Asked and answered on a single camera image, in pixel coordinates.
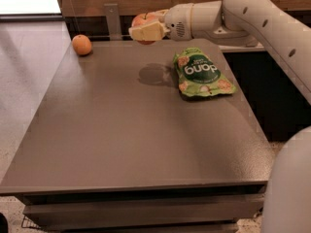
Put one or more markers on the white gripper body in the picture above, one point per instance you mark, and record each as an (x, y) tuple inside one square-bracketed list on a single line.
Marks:
[(177, 22)]

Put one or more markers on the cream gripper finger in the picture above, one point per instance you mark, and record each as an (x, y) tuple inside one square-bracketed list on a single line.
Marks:
[(151, 31), (160, 14)]

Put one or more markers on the red apple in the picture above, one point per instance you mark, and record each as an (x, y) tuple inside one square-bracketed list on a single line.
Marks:
[(142, 19)]

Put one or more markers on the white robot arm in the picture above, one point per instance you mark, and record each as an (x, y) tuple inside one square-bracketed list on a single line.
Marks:
[(287, 200)]

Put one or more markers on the green snack bag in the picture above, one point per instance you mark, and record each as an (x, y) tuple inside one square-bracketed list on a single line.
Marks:
[(199, 76)]

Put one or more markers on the orange fruit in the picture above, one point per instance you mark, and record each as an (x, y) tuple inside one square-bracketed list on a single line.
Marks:
[(81, 45)]

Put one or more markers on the grey drawer cabinet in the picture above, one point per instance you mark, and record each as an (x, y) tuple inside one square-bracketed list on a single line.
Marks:
[(115, 148)]

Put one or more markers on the left metal wall bracket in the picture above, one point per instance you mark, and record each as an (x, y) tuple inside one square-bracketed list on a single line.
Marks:
[(113, 21)]

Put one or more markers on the horizontal metal rail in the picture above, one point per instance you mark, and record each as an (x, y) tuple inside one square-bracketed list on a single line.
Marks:
[(108, 37)]

